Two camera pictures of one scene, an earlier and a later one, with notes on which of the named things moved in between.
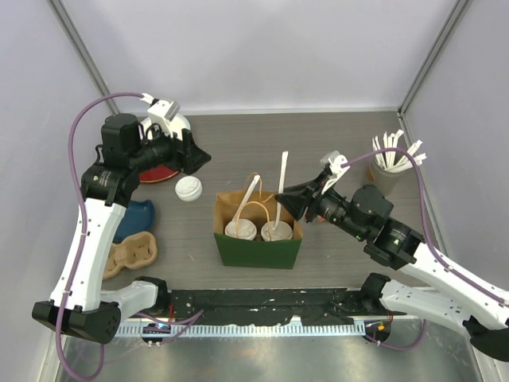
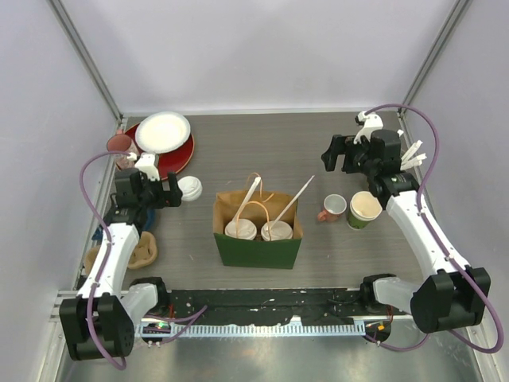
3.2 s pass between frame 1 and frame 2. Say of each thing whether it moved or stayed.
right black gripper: moved
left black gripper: moved
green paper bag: stayed
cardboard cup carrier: stayed
